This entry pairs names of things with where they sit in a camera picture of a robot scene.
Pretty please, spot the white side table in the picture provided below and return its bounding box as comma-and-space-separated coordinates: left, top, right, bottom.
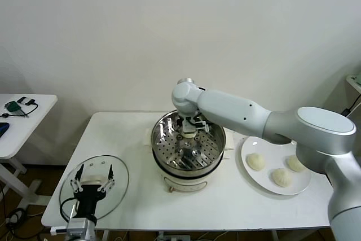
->
0, 93, 59, 211

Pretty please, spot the white steamed baozi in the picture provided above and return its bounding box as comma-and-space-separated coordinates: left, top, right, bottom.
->
246, 152, 267, 172
271, 168, 294, 188
180, 129, 197, 140
287, 155, 307, 173

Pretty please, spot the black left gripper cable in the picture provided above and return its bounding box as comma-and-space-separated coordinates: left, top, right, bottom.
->
59, 197, 79, 222

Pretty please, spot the pale green shelf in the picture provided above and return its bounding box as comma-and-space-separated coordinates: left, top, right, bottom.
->
346, 74, 361, 94

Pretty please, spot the blue oval object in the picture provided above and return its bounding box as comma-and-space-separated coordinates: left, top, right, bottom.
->
0, 122, 11, 139

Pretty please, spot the black hanging cable with adapter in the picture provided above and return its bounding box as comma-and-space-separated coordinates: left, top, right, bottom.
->
342, 94, 358, 117

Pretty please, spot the white electric cooker base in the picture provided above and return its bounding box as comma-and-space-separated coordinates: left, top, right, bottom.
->
152, 150, 230, 194

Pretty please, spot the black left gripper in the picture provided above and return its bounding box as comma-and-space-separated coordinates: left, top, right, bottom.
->
69, 164, 116, 219

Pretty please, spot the thin black cable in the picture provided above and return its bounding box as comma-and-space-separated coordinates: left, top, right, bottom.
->
1, 100, 39, 119

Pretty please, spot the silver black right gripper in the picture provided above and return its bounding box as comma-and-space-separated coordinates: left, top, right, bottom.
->
177, 116, 202, 142

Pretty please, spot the black floor cable with plug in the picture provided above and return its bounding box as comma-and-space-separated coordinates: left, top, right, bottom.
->
4, 208, 29, 233

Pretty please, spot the white round plate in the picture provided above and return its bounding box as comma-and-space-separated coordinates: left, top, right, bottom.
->
240, 135, 312, 196

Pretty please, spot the white work table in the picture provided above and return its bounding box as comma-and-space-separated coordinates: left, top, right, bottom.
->
41, 112, 332, 241

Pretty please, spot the white power strip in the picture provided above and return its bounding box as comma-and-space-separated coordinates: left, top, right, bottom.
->
157, 233, 192, 241

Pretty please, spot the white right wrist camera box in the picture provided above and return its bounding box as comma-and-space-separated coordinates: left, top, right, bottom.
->
196, 121, 212, 134

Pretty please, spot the round glass lid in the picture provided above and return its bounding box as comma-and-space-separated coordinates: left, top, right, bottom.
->
59, 155, 130, 221

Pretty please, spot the stainless steel steamer basket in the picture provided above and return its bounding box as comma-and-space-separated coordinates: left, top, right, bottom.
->
144, 110, 235, 170

